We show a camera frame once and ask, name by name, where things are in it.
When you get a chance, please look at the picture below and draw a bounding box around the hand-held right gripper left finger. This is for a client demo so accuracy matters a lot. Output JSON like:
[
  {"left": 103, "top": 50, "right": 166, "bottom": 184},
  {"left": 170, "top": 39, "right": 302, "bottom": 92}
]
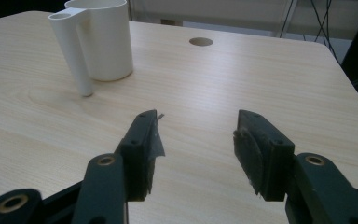
[{"left": 114, "top": 109, "right": 166, "bottom": 203}]

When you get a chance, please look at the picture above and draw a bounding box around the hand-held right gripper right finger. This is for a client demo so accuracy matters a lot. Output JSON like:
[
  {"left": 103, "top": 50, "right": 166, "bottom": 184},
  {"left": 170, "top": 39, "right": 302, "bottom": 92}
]
[{"left": 232, "top": 109, "right": 296, "bottom": 203}]

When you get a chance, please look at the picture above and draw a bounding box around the white cup with tubular handle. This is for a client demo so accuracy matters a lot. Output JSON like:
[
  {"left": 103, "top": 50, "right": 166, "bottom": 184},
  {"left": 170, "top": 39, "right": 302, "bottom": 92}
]
[{"left": 48, "top": 0, "right": 134, "bottom": 98}]

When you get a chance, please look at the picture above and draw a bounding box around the white metal stand leg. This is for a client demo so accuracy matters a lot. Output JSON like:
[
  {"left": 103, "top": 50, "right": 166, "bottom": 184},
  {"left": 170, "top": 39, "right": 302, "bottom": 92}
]
[{"left": 269, "top": 0, "right": 296, "bottom": 39}]

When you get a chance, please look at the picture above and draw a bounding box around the black cable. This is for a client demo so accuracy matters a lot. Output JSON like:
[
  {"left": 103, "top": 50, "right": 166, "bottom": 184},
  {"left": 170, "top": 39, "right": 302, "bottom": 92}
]
[
  {"left": 279, "top": 0, "right": 296, "bottom": 39},
  {"left": 310, "top": 0, "right": 343, "bottom": 65}
]

